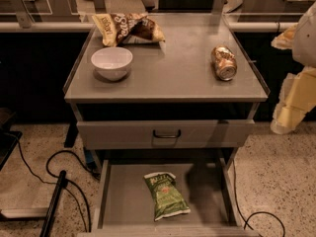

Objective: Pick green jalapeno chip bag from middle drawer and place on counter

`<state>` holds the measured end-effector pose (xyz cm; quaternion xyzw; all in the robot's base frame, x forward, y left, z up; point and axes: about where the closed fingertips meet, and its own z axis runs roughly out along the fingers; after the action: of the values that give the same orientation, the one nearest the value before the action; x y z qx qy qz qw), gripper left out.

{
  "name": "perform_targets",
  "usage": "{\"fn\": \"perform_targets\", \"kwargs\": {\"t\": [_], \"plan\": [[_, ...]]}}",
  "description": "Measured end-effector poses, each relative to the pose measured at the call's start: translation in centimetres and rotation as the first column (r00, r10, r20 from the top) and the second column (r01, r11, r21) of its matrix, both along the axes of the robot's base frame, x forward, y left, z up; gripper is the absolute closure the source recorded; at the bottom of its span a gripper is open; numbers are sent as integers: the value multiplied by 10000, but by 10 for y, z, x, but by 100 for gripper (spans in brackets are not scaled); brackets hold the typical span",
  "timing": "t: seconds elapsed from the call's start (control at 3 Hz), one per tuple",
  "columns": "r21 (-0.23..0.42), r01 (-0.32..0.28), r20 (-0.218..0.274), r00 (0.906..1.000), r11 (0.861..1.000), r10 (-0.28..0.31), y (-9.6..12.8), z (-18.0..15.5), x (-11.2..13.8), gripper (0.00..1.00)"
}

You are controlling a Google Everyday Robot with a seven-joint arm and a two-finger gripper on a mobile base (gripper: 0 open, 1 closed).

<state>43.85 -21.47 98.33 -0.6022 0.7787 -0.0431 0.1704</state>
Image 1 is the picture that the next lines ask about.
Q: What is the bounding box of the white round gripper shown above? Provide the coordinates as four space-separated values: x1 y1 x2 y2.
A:
271 2 316 134

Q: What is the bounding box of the green jalapeno chip bag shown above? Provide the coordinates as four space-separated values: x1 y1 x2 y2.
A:
143 172 191 221

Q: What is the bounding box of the closed top drawer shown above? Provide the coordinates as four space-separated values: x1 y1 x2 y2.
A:
77 119 255 150

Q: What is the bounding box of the grey metal drawer cabinet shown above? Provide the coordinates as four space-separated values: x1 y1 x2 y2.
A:
62 12 272 237

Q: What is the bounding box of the brown sea salt chip bag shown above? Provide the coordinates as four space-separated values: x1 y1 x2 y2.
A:
92 13 165 47

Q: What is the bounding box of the open middle drawer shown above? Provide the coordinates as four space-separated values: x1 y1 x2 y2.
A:
77 159 259 237

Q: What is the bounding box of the crushed golden soda can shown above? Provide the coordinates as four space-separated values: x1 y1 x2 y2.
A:
211 45 237 81

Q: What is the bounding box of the white ceramic bowl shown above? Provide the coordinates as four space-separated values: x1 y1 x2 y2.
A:
91 47 133 81

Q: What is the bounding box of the black bar on floor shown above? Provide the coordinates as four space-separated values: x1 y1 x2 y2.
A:
39 170 66 237

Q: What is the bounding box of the dark equipment at left edge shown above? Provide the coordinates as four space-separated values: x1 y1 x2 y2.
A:
0 108 22 170

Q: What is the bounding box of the black floor cable right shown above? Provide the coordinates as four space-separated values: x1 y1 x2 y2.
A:
232 160 286 237

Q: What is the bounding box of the black floor cable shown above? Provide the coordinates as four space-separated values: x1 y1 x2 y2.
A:
232 160 286 237
3 131 102 233

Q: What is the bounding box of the black drawer handle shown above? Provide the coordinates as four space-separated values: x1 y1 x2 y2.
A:
152 129 182 139

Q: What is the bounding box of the black floor cable left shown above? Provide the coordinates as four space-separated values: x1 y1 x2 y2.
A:
3 131 102 233

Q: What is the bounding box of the white horizontal rail pipe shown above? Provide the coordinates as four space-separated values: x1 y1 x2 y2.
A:
0 22 293 33

